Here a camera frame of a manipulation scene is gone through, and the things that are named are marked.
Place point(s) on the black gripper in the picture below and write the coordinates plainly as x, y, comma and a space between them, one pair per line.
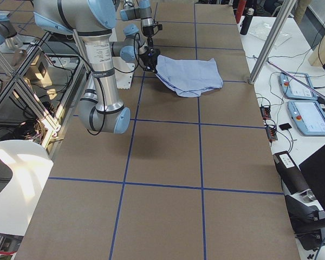
148, 58
147, 31

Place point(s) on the light blue striped shirt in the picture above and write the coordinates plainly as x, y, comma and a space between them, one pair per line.
189, 78

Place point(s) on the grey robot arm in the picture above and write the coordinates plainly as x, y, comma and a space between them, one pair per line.
101, 109
143, 12

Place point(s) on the red bottle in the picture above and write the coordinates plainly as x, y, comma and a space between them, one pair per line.
239, 11

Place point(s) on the black water bottle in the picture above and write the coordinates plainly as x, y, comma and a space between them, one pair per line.
246, 21

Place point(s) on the upper teach pendant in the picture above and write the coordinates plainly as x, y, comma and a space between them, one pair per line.
294, 90

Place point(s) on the teach pendant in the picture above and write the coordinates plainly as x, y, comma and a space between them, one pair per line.
294, 90
308, 116

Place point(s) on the lower teach pendant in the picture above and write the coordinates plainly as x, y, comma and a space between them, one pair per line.
308, 116

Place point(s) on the grabber stick green tip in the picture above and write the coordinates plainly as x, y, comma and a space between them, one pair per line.
296, 79

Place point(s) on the black monitor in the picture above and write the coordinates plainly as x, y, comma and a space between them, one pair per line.
313, 171

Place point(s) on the white curved chair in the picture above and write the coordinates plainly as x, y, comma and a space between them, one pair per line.
31, 166

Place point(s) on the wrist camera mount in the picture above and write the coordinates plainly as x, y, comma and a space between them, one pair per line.
157, 28

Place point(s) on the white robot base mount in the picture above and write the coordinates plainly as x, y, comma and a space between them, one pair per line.
123, 73

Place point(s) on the grey aluminium frame post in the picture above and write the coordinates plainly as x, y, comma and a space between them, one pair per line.
271, 39

